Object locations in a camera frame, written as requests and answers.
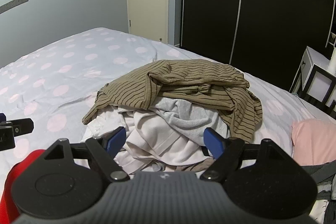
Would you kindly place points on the person's red clothing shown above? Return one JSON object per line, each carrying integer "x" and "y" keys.
{"x": 21, "y": 166}

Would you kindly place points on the white garment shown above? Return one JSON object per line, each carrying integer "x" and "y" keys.
{"x": 157, "y": 140}

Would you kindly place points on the metal wall rail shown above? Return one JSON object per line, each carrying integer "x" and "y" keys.
{"x": 15, "y": 3}

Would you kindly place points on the grey bag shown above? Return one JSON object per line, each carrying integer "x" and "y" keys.
{"x": 326, "y": 174}

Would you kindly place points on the white drawer box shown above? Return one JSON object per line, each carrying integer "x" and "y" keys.
{"x": 312, "y": 61}

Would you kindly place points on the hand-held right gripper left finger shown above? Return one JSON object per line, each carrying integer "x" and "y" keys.
{"x": 115, "y": 142}

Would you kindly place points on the light grey garment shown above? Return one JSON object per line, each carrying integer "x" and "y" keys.
{"x": 183, "y": 116}

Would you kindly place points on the brown striped garment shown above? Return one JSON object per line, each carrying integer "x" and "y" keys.
{"x": 183, "y": 74}

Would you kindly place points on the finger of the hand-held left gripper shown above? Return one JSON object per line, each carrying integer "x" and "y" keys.
{"x": 23, "y": 127}

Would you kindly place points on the bed with pink dotted sheet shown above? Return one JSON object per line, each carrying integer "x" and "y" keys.
{"x": 52, "y": 69}

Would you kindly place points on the black wardrobe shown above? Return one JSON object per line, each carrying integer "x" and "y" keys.
{"x": 262, "y": 29}

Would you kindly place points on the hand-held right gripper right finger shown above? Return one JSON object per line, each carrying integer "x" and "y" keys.
{"x": 213, "y": 144}

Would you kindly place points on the white bedside cabinet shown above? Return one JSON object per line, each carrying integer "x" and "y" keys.
{"x": 321, "y": 84}

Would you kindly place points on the pink pillow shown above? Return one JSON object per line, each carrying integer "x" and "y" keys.
{"x": 315, "y": 140}

